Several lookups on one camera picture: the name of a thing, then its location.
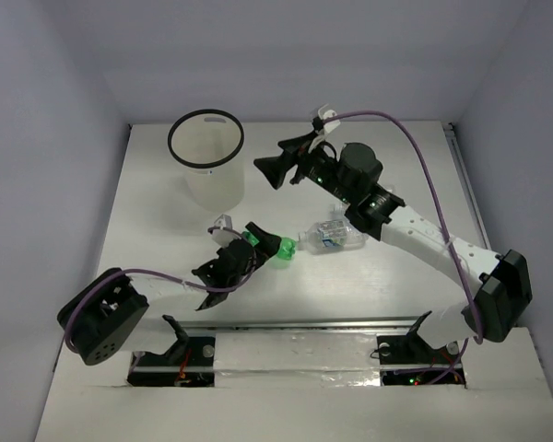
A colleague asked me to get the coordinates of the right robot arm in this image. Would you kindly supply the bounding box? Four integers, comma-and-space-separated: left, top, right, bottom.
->
253, 133, 532, 361

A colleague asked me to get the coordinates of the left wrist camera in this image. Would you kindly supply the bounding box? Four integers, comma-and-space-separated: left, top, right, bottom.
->
207, 214, 240, 248

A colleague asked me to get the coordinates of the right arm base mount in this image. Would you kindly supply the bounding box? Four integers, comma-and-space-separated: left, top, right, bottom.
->
370, 311, 466, 387

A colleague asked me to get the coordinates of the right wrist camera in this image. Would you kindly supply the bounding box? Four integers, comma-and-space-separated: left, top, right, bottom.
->
309, 104, 340, 150

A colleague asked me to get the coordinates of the clear bottle lemon label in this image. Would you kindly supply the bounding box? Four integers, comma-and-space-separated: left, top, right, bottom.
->
297, 218, 368, 254

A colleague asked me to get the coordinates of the clear bottle blue label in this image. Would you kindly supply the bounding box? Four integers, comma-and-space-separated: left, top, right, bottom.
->
330, 203, 347, 218

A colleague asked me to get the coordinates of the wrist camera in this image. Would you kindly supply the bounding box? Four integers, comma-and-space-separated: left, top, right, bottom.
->
309, 104, 340, 150
207, 214, 240, 248

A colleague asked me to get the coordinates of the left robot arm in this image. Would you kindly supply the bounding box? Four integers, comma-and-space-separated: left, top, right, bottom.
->
57, 222, 282, 366

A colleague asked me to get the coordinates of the white bin black rim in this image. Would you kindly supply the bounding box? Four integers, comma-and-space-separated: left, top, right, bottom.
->
167, 109, 244, 213

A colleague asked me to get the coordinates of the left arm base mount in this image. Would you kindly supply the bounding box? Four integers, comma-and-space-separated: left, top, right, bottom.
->
126, 315, 216, 388

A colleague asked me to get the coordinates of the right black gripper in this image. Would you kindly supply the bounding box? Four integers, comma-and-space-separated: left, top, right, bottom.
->
254, 129, 356, 205

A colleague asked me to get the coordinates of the green plastic bottle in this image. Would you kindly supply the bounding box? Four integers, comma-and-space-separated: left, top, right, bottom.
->
268, 237, 297, 269

